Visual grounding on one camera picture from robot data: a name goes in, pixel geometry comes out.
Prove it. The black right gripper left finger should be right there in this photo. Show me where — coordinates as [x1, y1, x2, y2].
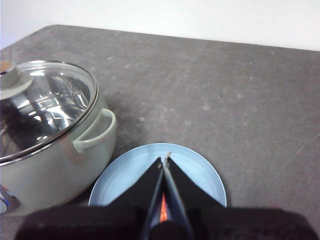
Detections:
[14, 156, 164, 240]

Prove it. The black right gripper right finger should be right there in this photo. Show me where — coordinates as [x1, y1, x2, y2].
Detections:
[164, 155, 320, 240]

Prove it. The orange pumpkin with green stem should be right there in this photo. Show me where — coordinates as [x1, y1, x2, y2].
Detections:
[158, 191, 170, 224]

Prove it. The glass lid with green knob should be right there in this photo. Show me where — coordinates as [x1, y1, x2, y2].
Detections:
[0, 59, 99, 164]

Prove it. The blue plate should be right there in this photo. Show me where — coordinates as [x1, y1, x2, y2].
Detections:
[88, 142, 228, 209]

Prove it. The pale green electric steamer pot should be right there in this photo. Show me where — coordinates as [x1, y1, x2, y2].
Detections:
[0, 59, 118, 216]

